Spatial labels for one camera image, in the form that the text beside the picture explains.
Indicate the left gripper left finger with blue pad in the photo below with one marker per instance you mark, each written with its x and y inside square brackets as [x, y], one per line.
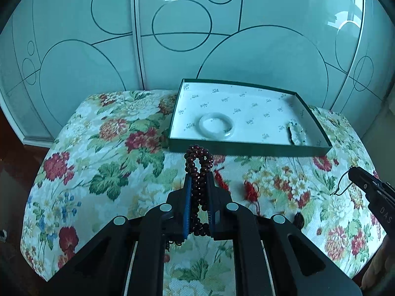
[187, 191]

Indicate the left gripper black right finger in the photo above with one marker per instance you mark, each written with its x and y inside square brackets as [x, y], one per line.
[213, 206]

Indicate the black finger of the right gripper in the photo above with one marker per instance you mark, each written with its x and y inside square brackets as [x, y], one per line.
[361, 178]

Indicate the red knot cord charm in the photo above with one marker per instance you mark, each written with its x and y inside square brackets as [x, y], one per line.
[251, 195]

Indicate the white jade bangle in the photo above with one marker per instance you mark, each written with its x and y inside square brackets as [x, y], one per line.
[216, 126]

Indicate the red knot cord gold pendant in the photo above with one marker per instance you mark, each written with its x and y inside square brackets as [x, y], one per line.
[221, 183]

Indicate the green jewelry box tray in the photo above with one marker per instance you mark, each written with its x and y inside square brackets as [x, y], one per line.
[268, 121]

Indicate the person right hand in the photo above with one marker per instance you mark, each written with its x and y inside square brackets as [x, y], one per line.
[382, 261]

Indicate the glass sliding wardrobe doors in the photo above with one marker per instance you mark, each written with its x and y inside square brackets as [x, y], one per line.
[336, 54]

